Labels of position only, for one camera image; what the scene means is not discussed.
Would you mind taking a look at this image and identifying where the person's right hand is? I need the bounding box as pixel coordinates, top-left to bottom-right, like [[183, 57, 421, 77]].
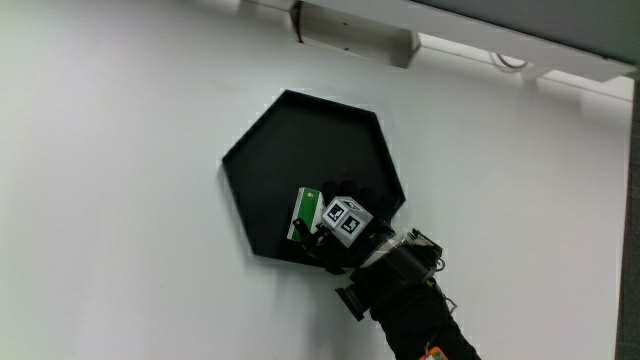
[[291, 180, 399, 276]]

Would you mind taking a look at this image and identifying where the green and white medicine box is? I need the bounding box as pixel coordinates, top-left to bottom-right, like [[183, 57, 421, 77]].
[[286, 186, 327, 244]]

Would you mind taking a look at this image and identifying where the black hexagonal plate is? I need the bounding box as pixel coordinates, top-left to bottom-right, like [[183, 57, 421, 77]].
[[221, 89, 407, 268]]

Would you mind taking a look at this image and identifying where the white rectangular box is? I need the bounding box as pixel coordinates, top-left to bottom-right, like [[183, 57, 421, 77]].
[[289, 0, 422, 70]]

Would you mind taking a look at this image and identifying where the white cable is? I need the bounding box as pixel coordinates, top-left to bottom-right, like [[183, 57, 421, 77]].
[[488, 51, 529, 71]]

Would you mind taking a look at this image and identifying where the white overhead rail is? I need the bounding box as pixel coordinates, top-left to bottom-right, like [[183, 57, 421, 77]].
[[244, 0, 639, 84]]

